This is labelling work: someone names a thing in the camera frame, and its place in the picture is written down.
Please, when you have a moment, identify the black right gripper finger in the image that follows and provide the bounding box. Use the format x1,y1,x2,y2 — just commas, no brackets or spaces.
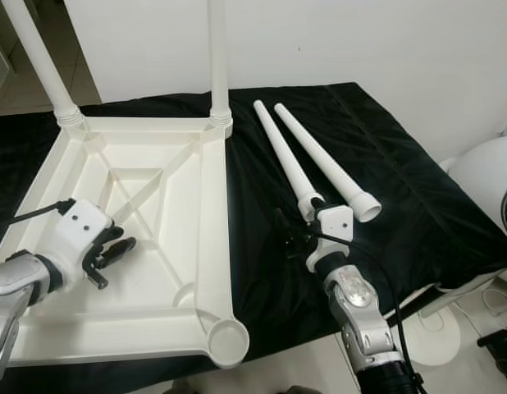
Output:
274,208,299,245

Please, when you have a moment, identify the white plastic table top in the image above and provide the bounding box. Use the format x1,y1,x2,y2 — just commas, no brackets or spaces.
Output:
0,111,251,369

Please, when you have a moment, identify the white plastic table leg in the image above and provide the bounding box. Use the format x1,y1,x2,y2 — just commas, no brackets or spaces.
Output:
274,103,383,224
207,0,235,130
0,0,86,128
253,100,327,221

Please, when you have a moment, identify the black flat bar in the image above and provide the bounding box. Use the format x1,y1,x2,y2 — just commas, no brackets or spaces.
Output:
479,328,507,347

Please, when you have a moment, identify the white round fan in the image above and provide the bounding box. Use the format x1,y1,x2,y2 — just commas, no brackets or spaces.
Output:
405,135,507,369

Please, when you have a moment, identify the black metal table leg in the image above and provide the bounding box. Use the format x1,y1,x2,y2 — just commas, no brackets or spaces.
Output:
397,283,441,323

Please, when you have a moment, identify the black fabric table cover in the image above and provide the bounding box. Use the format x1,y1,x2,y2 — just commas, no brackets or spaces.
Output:
0,82,507,393

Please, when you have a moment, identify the grey robot left foot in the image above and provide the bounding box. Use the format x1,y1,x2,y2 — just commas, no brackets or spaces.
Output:
163,379,193,394

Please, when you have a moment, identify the grey robot foot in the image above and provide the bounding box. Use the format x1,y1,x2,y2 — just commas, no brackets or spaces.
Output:
282,384,324,394
163,379,193,394

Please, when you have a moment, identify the grey robot right foot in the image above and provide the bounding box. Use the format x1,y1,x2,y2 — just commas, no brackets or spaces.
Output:
282,384,324,394

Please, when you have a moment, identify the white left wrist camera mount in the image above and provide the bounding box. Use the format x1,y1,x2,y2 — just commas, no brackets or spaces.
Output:
44,197,116,288

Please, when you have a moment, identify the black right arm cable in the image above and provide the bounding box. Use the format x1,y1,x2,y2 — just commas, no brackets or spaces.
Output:
311,232,427,394

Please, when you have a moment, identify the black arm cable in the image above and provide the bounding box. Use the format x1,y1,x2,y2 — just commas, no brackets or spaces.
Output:
3,197,77,227
311,232,427,394

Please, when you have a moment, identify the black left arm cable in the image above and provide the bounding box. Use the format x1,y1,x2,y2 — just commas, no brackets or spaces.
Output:
3,197,77,227

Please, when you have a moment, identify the white power cable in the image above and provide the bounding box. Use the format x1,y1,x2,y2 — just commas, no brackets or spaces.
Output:
479,287,507,319

